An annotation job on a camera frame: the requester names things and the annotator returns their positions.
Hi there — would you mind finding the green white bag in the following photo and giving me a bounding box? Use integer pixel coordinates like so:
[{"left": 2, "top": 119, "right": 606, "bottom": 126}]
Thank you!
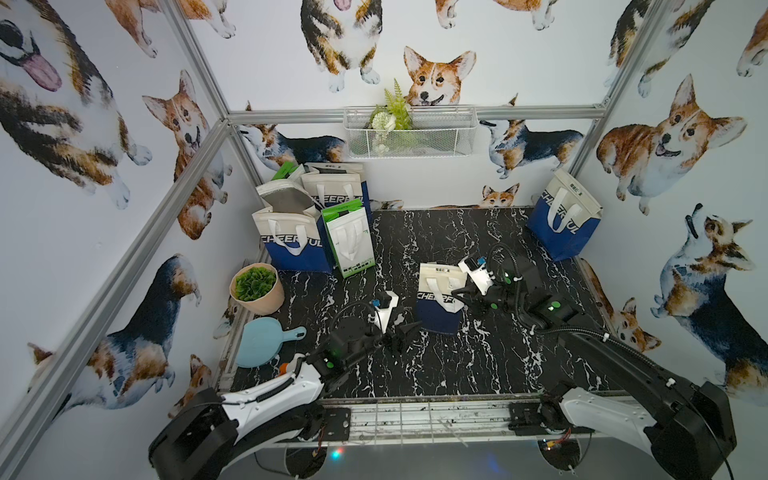
[
  {"left": 321, "top": 199, "right": 375, "bottom": 278},
  {"left": 272, "top": 161, "right": 300, "bottom": 181}
]

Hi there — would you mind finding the blue white bag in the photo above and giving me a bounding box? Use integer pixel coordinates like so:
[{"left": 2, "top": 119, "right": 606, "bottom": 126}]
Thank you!
[{"left": 300, "top": 162, "right": 372, "bottom": 220}]

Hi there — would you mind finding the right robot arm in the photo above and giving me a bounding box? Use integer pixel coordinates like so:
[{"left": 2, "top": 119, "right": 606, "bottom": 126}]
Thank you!
[{"left": 452, "top": 256, "right": 737, "bottom": 479}]

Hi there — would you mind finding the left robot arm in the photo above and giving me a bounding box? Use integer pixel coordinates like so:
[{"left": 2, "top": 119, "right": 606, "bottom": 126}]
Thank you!
[{"left": 148, "top": 319, "right": 421, "bottom": 479}]

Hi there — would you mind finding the light blue cutting board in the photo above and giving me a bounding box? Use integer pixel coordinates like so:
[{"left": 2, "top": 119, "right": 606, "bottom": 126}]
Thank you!
[{"left": 235, "top": 317, "right": 307, "bottom": 369}]

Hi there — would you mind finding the potted green plant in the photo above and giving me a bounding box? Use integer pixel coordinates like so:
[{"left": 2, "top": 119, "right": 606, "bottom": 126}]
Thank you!
[{"left": 229, "top": 263, "right": 285, "bottom": 316}]

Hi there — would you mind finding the fern and white flower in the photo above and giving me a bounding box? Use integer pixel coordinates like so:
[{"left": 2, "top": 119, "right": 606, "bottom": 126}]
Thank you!
[{"left": 366, "top": 80, "right": 415, "bottom": 156}]

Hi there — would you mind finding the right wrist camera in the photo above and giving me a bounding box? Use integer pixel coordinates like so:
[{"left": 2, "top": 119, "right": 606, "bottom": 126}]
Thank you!
[{"left": 458, "top": 256, "right": 494, "bottom": 295}]

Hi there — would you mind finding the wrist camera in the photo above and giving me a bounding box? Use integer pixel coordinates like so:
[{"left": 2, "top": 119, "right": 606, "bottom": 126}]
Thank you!
[
  {"left": 371, "top": 291, "right": 399, "bottom": 334},
  {"left": 458, "top": 256, "right": 494, "bottom": 295}
]

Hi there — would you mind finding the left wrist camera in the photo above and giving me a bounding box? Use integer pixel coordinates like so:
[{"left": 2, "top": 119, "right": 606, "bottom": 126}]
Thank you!
[{"left": 371, "top": 291, "right": 399, "bottom": 334}]

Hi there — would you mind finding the aluminium front rail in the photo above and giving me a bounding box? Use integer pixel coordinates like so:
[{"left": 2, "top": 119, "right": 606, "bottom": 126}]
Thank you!
[{"left": 179, "top": 395, "right": 676, "bottom": 451}]

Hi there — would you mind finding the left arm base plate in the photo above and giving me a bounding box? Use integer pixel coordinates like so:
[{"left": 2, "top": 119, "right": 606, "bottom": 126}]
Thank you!
[{"left": 298, "top": 407, "right": 352, "bottom": 444}]

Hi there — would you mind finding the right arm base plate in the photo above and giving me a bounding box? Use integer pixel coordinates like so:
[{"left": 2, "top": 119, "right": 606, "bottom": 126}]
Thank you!
[{"left": 508, "top": 401, "right": 593, "bottom": 436}]

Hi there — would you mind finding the white wire basket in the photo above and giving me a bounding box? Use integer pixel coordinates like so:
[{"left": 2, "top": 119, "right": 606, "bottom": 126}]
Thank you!
[{"left": 343, "top": 106, "right": 479, "bottom": 159}]

